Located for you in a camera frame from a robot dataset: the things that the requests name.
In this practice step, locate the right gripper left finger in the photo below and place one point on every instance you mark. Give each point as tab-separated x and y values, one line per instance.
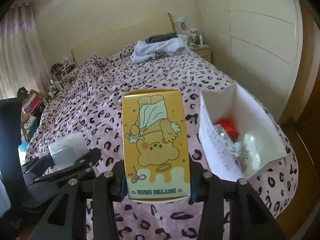
65	218

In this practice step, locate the white tissue pack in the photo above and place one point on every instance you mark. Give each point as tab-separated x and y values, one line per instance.
67	150

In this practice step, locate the yellow butter bear box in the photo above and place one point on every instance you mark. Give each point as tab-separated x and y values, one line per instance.
155	146

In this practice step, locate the brown plush toy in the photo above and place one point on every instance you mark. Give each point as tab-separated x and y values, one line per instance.
26	121

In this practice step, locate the cluttered shelf with bottles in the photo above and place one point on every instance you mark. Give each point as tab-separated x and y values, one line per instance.
60	72

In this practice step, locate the wooden nightstand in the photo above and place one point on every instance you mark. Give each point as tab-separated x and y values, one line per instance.
203	51

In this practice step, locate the pink white storage box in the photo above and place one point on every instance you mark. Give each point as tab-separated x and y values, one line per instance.
31	104

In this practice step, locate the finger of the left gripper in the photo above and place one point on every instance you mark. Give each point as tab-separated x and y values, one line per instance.
43	170

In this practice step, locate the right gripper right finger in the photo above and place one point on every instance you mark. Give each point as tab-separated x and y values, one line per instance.
249	216

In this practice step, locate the dark green cap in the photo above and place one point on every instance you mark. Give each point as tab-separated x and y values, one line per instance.
22	93

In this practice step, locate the silver foil bag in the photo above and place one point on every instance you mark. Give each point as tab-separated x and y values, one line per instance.
225	143

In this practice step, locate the red cube box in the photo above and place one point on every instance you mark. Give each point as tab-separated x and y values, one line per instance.
230	128

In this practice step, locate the white curtain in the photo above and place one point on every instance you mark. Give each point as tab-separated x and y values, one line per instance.
23	63

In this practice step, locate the pile of folded clothes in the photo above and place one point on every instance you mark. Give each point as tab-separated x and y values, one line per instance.
157	47

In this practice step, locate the wooden headboard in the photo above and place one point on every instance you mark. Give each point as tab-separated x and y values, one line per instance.
112	40

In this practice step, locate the white packet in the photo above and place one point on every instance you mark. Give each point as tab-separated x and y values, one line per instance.
249	158

